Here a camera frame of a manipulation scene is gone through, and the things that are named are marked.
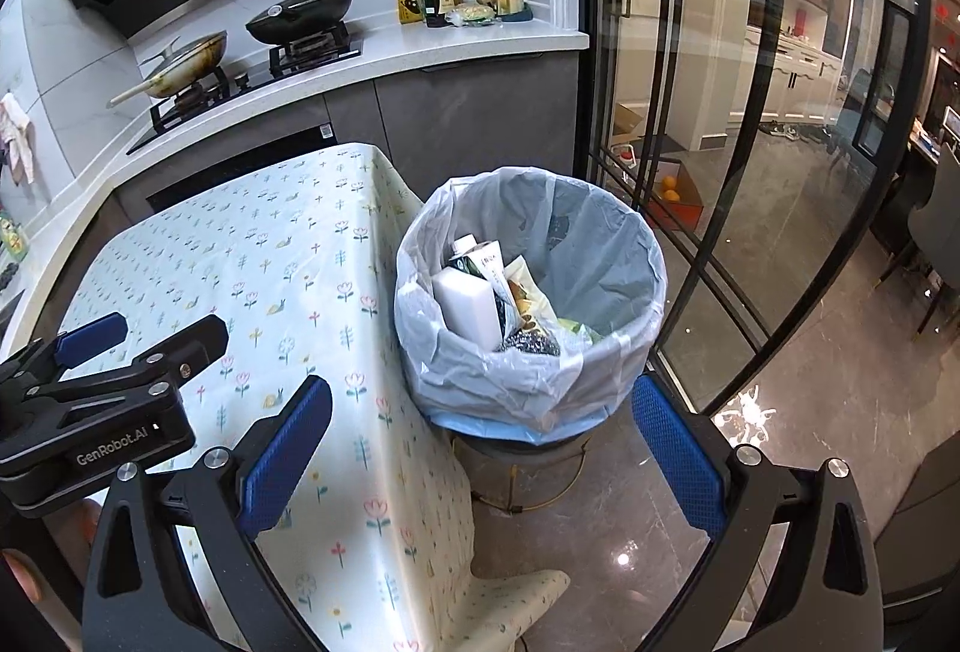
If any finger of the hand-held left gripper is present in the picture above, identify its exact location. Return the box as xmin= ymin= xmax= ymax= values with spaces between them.
xmin=0 ymin=312 xmax=130 ymax=398
xmin=15 ymin=313 xmax=230 ymax=417

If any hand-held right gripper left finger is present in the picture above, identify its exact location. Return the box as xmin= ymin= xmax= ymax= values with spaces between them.
xmin=82 ymin=374 xmax=335 ymax=652

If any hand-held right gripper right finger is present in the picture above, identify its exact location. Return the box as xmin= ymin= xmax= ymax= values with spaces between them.
xmin=630 ymin=371 xmax=886 ymax=652

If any yellow green snack packet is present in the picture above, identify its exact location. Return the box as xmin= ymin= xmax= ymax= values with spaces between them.
xmin=504 ymin=254 xmax=601 ymax=347

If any white rectangular packet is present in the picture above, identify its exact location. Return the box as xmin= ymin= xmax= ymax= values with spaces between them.
xmin=431 ymin=266 xmax=505 ymax=349

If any trash bin with clear liner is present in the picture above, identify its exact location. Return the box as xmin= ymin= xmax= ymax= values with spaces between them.
xmin=394 ymin=166 xmax=668 ymax=447

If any green white carton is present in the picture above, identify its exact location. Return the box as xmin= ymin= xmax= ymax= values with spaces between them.
xmin=448 ymin=233 xmax=511 ymax=293

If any person's left hand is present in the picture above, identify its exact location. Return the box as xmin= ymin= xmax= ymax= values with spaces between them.
xmin=0 ymin=498 xmax=102 ymax=652

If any green dish soap bottle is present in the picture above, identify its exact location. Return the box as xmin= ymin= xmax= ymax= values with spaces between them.
xmin=0 ymin=209 xmax=31 ymax=263

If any floral tablecloth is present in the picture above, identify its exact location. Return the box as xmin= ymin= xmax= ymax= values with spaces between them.
xmin=56 ymin=142 xmax=571 ymax=652

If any black built-in appliance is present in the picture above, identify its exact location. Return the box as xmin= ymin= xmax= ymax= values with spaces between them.
xmin=145 ymin=123 xmax=335 ymax=214

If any hanging pink dishcloth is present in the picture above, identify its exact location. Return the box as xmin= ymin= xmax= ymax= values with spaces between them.
xmin=0 ymin=92 xmax=36 ymax=188

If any red fruit box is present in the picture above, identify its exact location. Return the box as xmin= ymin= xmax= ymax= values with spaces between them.
xmin=645 ymin=172 xmax=707 ymax=232

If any black gas stove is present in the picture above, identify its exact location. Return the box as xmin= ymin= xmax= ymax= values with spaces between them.
xmin=126 ymin=18 xmax=365 ymax=157

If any beige frying pan with lid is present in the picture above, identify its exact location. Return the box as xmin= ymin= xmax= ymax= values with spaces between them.
xmin=107 ymin=31 xmax=228 ymax=109

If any glass sliding door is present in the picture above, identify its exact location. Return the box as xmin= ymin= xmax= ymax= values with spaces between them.
xmin=577 ymin=0 xmax=938 ymax=413

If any cardboard box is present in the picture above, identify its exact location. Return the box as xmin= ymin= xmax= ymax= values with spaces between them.
xmin=609 ymin=103 xmax=655 ymax=145

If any black wok with lid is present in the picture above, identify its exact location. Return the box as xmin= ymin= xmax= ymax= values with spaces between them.
xmin=245 ymin=0 xmax=355 ymax=44

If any grey dining chair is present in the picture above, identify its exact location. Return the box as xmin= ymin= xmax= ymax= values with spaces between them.
xmin=877 ymin=142 xmax=960 ymax=353

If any white sideboard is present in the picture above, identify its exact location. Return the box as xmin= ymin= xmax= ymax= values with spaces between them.
xmin=697 ymin=33 xmax=848 ymax=154

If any small clear food bag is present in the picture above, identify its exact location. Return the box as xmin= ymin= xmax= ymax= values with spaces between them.
xmin=448 ymin=3 xmax=497 ymax=31

